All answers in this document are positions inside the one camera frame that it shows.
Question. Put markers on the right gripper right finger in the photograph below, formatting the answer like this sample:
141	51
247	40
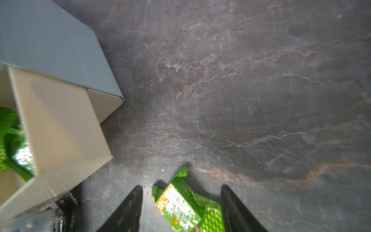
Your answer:
236	216

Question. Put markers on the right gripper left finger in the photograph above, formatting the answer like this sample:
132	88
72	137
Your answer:
126	218

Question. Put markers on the green cookie pack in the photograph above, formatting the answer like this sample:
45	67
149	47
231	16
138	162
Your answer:
15	149
185	210

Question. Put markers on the cream drawer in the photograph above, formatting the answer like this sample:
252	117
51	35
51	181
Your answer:
64	134

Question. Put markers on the light blue drawer cabinet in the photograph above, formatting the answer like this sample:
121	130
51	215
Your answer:
41	37

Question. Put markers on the black cookie pack left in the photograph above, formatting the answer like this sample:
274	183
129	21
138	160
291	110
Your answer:
65	217

